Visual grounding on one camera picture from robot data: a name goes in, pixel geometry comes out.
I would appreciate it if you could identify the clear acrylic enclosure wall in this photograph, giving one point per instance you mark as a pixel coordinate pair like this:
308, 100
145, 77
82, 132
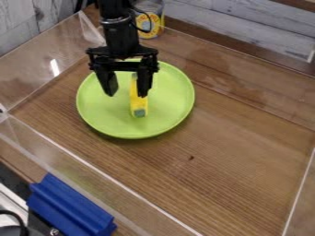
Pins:
229, 174

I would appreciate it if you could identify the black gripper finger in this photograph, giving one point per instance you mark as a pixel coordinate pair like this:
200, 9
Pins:
144, 80
108, 81

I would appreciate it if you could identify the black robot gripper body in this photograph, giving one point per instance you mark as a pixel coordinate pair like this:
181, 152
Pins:
122, 54

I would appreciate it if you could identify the yellow labelled tin can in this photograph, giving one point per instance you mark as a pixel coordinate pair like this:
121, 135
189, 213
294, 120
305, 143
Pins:
149, 18

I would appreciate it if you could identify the blue plastic clamp block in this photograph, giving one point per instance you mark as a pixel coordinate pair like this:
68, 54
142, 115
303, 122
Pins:
74, 215

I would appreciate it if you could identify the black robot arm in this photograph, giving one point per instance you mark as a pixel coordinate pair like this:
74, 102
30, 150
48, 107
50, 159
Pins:
117, 9

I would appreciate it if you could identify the green round plate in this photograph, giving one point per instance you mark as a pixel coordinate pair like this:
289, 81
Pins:
129, 117

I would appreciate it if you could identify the yellow toy banana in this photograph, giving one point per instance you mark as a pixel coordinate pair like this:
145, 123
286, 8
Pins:
138, 104

